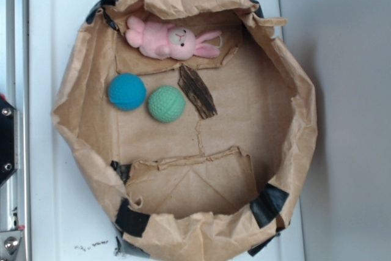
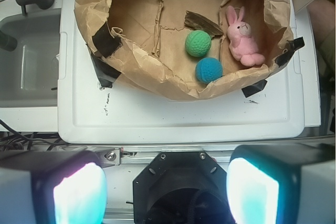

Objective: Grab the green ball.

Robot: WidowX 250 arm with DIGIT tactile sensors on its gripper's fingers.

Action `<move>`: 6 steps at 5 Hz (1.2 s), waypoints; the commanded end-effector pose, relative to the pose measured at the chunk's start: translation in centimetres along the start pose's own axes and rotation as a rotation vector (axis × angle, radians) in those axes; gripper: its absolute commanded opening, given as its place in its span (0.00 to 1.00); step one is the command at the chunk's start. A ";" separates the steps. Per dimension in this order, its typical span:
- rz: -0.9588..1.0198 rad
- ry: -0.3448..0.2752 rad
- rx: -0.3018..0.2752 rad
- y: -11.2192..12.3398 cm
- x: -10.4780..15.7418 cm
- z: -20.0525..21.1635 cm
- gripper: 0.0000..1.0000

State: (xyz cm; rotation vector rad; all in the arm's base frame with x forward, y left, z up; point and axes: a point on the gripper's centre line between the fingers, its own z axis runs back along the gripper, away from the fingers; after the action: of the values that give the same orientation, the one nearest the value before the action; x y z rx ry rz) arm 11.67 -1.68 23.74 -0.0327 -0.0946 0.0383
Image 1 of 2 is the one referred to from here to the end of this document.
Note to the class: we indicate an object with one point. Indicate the aluminium frame rail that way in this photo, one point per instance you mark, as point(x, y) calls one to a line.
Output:
point(16, 240)

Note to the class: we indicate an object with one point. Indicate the dark wooden bark piece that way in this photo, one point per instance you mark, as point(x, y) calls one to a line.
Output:
point(197, 92)

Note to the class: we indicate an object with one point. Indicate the green textured ball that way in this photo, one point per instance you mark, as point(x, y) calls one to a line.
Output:
point(166, 104)

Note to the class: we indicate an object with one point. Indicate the pink plush bunny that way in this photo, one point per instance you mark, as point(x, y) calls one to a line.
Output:
point(165, 40)

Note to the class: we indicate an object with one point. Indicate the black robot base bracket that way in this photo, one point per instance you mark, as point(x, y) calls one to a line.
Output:
point(7, 140)

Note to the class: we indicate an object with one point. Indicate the brown paper bag tray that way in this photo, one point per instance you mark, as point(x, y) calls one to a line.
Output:
point(192, 189)

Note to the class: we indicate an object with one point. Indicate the blue textured ball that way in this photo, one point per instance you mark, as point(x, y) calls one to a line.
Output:
point(127, 91)

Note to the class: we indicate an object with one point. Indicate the white plastic tray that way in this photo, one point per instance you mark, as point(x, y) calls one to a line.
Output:
point(67, 222)

